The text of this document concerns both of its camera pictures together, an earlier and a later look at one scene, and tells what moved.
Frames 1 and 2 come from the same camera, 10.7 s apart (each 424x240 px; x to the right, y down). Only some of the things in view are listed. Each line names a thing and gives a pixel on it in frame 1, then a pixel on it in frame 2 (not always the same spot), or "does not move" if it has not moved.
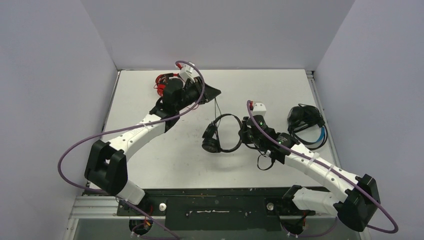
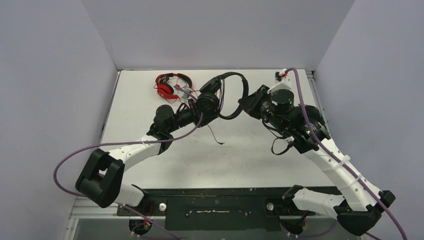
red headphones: [161, 81] does not move
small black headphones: [211, 142] -> [210, 100]
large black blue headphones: [305, 114] does not move
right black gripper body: [247, 133] -> [253, 100]
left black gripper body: [194, 88] -> [197, 116]
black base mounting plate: [219, 209] does not move
